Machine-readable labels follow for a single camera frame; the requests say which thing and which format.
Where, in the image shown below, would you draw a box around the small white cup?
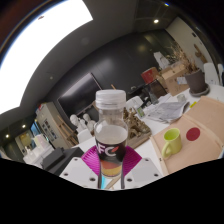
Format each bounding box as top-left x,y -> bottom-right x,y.
176,93 -> 187,104

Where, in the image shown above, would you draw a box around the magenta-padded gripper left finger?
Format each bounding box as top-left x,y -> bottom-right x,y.
59,145 -> 103,190

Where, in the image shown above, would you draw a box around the white plaster bust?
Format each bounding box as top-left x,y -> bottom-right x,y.
81,113 -> 98,134
69,113 -> 82,131

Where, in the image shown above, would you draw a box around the clear drink bottle white cap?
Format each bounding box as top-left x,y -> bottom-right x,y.
93,88 -> 130,180

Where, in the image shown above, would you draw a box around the beige wooden drawing board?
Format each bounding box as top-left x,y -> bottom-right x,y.
184,96 -> 224,148
149,114 -> 224,177

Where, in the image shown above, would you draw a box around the flat round red coaster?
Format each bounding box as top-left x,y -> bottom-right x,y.
185,126 -> 201,142

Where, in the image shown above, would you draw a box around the black flat box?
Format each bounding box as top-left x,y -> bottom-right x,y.
41,146 -> 86,176

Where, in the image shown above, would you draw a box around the red box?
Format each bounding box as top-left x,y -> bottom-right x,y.
140,67 -> 160,84

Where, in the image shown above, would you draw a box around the brown cardboard box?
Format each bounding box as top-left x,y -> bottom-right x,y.
159,64 -> 191,97

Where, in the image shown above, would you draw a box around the grey newspaper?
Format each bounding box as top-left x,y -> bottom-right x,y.
146,99 -> 191,124

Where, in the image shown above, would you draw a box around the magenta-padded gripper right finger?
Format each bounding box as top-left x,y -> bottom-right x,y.
120,145 -> 164,190

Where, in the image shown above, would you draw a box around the white chair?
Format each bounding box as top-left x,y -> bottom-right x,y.
125,95 -> 144,111
77,128 -> 94,144
203,62 -> 222,86

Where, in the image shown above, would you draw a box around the white plaster figure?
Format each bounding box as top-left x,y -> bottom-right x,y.
153,51 -> 170,70

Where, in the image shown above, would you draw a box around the dried plant in grey pot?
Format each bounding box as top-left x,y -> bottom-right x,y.
166,43 -> 208,94

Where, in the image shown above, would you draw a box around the black wall screen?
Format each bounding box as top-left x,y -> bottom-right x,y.
57,72 -> 103,118

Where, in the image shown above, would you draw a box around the lime green mug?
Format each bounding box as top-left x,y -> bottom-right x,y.
161,127 -> 183,159

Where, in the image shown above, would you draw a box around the ceiling lights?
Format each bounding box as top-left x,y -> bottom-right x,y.
3,2 -> 170,139

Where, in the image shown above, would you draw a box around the white spray bottle green label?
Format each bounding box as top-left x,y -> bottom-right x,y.
135,105 -> 146,120

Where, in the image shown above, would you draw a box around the large white ceiling light panel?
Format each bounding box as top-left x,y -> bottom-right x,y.
0,0 -> 94,115

